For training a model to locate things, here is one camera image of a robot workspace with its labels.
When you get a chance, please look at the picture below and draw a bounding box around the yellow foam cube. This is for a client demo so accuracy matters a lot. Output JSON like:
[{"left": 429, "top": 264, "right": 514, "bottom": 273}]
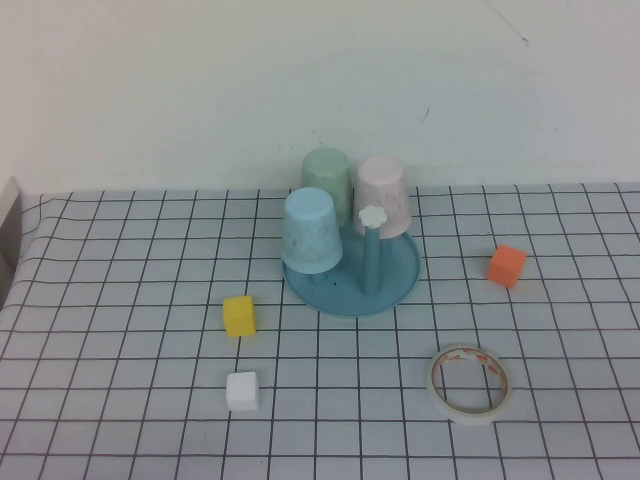
[{"left": 222, "top": 295, "right": 258, "bottom": 339}]

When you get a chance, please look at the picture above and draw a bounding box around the white grey side panel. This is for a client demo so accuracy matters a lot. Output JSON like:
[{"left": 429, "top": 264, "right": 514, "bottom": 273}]
[{"left": 0, "top": 175, "right": 24, "bottom": 311}]

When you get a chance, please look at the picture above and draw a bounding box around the orange foam cube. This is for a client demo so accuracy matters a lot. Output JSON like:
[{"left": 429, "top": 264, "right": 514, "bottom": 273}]
[{"left": 486, "top": 244, "right": 528, "bottom": 290}]

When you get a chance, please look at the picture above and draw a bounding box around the white tape roll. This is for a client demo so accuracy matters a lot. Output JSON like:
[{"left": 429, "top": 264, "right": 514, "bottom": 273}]
[{"left": 426, "top": 343, "right": 513, "bottom": 426}]

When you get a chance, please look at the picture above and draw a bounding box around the light blue plastic cup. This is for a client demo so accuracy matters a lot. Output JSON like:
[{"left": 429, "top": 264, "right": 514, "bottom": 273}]
[{"left": 280, "top": 187, "right": 344, "bottom": 275}]

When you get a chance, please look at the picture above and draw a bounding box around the blue cup stand with pegs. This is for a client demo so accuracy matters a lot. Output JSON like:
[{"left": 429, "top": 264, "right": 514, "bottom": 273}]
[{"left": 281, "top": 203, "right": 422, "bottom": 319}]

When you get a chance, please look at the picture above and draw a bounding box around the light green plastic cup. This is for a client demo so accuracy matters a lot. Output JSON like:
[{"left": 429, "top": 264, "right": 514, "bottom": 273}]
[{"left": 301, "top": 147, "right": 352, "bottom": 227}]

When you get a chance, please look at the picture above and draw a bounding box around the black grid checkered tablecloth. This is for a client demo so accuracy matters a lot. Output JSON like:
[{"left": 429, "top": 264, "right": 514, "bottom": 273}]
[{"left": 0, "top": 182, "right": 640, "bottom": 480}]

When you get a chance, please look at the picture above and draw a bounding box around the white foam cube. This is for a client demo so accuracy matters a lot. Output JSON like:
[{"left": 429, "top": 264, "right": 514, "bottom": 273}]
[{"left": 225, "top": 371, "right": 262, "bottom": 413}]

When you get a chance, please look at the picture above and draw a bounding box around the light pink plastic cup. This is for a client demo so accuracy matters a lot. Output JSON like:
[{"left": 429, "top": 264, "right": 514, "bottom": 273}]
[{"left": 352, "top": 155, "right": 413, "bottom": 239}]

